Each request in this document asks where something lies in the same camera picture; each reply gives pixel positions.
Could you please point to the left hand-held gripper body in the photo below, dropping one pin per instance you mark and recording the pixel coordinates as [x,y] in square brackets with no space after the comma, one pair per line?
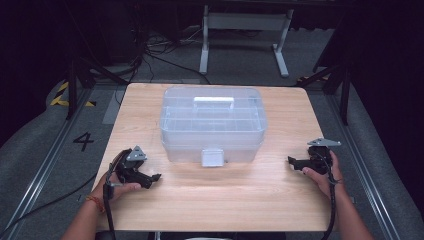
[128,168]

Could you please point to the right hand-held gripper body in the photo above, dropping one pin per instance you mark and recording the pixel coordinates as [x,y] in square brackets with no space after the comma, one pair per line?
[320,160]

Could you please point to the clear plastic storage box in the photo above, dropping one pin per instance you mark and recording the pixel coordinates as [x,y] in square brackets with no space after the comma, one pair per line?
[213,130]

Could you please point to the person's right hand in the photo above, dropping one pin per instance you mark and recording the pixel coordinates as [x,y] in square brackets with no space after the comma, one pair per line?
[328,183]

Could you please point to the person's left hand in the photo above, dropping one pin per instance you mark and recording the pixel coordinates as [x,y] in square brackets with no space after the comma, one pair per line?
[111,190]

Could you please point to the black tripod stand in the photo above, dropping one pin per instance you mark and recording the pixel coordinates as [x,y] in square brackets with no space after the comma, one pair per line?
[72,86]
[345,90]

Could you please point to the yellow black floor tape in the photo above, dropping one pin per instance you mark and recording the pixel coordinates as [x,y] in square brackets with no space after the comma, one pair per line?
[60,100]

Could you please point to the white metal desk frame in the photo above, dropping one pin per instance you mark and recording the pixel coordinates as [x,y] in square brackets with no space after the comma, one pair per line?
[245,21]

